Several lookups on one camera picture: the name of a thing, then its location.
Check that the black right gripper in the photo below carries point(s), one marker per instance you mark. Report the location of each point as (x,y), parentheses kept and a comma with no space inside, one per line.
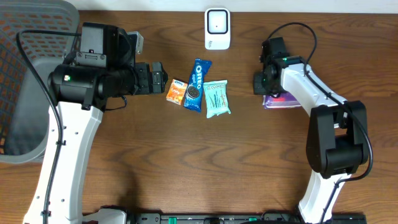
(258,88)

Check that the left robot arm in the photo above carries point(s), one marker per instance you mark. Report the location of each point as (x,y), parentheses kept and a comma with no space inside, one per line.
(78,89)

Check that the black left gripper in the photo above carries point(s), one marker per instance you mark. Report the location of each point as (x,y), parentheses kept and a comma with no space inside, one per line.
(156,78)

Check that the white barcode scanner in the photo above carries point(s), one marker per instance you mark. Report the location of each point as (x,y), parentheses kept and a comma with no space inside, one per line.
(217,28)

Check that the orange tissue pack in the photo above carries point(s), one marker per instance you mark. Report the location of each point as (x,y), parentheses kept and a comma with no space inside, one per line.
(176,91)

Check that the red purple pad pack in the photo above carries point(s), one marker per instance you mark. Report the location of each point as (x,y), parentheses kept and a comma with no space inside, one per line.
(285,100)

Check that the grey plastic mesh basket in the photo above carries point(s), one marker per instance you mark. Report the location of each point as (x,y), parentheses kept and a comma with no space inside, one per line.
(24,107)

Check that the mint green wipes pack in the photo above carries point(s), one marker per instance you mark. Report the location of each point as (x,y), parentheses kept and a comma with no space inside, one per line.
(216,98)

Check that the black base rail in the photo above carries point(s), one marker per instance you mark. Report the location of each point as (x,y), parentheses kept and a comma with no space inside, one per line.
(268,217)

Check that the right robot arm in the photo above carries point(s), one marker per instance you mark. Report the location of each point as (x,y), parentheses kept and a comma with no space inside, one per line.
(336,140)

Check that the blue Oreo cookie pack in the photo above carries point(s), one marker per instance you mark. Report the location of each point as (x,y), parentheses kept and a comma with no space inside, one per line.
(194,90)

